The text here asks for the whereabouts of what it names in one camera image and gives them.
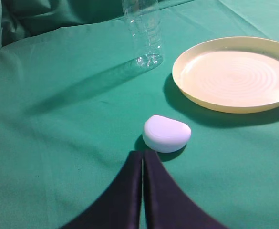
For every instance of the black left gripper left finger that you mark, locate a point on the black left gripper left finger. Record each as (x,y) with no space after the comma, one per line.
(119,206)

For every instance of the green tablecloth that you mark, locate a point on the green tablecloth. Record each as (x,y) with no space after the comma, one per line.
(72,106)

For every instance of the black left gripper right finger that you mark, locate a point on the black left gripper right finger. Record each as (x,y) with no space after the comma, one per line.
(166,205)

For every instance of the white rounded plastic case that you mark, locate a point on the white rounded plastic case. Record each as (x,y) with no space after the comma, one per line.
(165,135)

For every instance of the clear plastic bottle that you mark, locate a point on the clear plastic bottle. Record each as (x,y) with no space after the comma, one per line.
(142,19)

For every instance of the pale yellow round plate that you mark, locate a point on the pale yellow round plate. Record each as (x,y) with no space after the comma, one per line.
(238,75)

